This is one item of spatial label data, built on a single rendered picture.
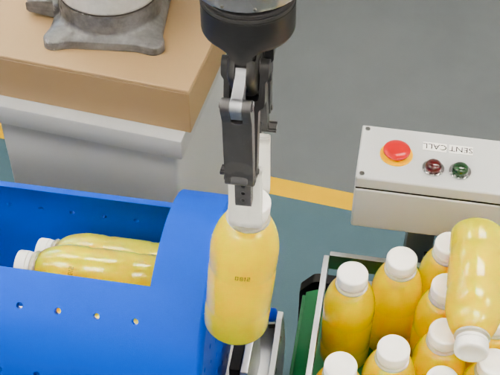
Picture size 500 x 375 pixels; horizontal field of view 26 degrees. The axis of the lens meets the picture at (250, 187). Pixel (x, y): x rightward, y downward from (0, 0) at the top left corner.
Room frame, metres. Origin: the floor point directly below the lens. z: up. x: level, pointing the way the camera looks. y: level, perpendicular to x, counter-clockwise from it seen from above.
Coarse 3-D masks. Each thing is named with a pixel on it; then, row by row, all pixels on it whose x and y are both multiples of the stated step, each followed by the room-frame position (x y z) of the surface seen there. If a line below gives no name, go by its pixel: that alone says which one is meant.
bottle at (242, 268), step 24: (216, 240) 0.64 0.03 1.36; (240, 240) 0.63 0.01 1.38; (264, 240) 0.63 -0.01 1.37; (216, 264) 0.63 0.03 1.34; (240, 264) 0.62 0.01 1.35; (264, 264) 0.62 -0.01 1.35; (216, 288) 0.62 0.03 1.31; (240, 288) 0.61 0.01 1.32; (264, 288) 0.62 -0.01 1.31; (216, 312) 0.62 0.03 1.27; (240, 312) 0.61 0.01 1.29; (264, 312) 0.62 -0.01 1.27; (216, 336) 0.62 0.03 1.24; (240, 336) 0.61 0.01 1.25
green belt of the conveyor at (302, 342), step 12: (312, 300) 0.91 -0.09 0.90; (300, 312) 0.90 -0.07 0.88; (312, 312) 0.89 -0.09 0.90; (300, 324) 0.88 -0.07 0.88; (312, 324) 0.87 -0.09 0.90; (300, 336) 0.85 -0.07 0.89; (300, 348) 0.83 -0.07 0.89; (300, 360) 0.81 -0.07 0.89; (300, 372) 0.79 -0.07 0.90; (360, 372) 0.79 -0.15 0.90
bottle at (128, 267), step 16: (32, 256) 0.79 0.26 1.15; (48, 256) 0.78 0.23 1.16; (64, 256) 0.78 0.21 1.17; (80, 256) 0.77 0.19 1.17; (96, 256) 0.78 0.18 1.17; (112, 256) 0.78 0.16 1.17; (128, 256) 0.78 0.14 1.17; (144, 256) 0.78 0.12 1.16; (64, 272) 0.76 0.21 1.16; (80, 272) 0.76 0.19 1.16; (96, 272) 0.75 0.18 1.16; (112, 272) 0.75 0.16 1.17; (128, 272) 0.75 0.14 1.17; (144, 272) 0.75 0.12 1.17
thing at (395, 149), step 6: (390, 144) 1.01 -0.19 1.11; (396, 144) 1.01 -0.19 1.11; (402, 144) 1.01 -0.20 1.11; (384, 150) 1.00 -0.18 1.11; (390, 150) 1.00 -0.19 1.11; (396, 150) 1.00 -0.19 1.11; (402, 150) 1.00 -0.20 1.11; (408, 150) 1.00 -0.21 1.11; (390, 156) 0.99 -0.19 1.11; (396, 156) 0.99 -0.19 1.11; (402, 156) 0.99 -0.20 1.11
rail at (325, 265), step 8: (328, 256) 0.92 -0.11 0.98; (328, 264) 0.91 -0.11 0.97; (320, 280) 0.88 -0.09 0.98; (320, 288) 0.87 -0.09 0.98; (320, 296) 0.86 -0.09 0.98; (320, 304) 0.84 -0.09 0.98; (320, 312) 0.83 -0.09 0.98; (320, 320) 0.83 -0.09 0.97; (312, 328) 0.80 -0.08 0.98; (312, 336) 0.79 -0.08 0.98; (312, 344) 0.78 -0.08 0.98; (312, 352) 0.77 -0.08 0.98; (312, 360) 0.76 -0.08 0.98; (312, 368) 0.75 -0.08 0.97
